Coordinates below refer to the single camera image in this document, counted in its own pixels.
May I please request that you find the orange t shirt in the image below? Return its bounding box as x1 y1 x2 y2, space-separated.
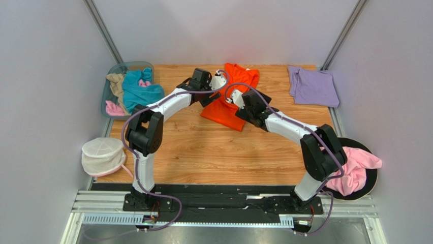
200 63 260 132

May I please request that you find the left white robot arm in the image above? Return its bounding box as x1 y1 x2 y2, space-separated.
122 68 229 211

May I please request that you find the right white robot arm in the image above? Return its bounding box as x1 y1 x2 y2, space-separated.
230 89 348 210

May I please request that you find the folded lavender t shirt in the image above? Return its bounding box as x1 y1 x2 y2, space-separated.
288 66 339 108

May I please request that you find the teal t shirt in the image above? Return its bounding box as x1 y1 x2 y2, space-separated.
122 67 165 114

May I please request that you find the beige t shirt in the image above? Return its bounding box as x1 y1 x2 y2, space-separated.
106 73 131 115

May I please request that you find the grey plastic laundry basket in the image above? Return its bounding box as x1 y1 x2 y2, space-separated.
100 61 154 121

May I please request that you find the pink garment in basket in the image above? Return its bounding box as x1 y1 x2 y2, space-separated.
105 79 151 116

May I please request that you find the white mesh bag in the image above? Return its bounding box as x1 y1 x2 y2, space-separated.
81 137 133 178

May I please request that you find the pink t shirt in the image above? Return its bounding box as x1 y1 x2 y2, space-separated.
326 146 383 197

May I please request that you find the round black tray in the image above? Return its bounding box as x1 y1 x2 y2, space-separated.
322 137 379 201

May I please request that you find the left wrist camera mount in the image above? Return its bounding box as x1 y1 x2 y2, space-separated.
209 70 228 91

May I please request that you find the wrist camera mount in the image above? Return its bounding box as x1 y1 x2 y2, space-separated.
226 89 245 109
209 70 228 91

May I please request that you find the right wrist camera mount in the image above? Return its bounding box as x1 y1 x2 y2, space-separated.
226 89 245 109

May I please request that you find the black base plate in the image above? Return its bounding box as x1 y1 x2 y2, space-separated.
91 183 324 224

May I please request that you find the aluminium frame rail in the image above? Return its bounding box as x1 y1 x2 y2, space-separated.
71 191 387 243

